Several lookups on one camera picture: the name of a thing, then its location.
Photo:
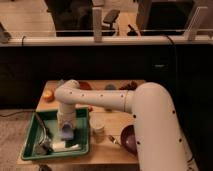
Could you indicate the white cloth in tray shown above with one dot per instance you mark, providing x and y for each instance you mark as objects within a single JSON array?
[{"x": 62, "y": 147}]

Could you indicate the orange bowl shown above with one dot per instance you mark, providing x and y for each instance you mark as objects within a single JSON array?
[{"x": 84, "y": 85}]

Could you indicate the small blue cup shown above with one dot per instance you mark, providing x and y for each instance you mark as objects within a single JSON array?
[{"x": 110, "y": 87}]

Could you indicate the white horizontal rail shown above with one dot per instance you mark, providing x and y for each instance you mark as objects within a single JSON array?
[{"x": 105, "y": 41}]

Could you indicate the black office chair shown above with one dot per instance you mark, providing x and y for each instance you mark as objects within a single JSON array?
[{"x": 108, "y": 21}]

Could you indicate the green plastic tray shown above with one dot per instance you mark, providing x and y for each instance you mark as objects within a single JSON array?
[{"x": 34, "y": 133}]

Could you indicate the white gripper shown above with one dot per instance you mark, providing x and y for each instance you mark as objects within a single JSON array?
[{"x": 66, "y": 118}]

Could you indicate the dark brown pinecone item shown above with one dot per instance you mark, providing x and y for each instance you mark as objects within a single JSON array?
[{"x": 129, "y": 86}]

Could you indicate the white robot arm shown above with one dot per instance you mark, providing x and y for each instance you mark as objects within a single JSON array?
[{"x": 160, "y": 141}]

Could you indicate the blue sponge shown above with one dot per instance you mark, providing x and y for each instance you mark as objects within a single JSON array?
[{"x": 67, "y": 132}]

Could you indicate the small metal utensil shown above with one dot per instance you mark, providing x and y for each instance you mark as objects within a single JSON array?
[{"x": 113, "y": 140}]

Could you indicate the white paper cup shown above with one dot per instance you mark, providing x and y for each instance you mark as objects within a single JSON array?
[{"x": 98, "y": 128}]

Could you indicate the orange apple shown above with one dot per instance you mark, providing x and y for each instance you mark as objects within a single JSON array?
[{"x": 48, "y": 95}]

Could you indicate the purple bowl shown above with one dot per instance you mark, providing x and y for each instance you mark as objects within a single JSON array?
[{"x": 128, "y": 139}]

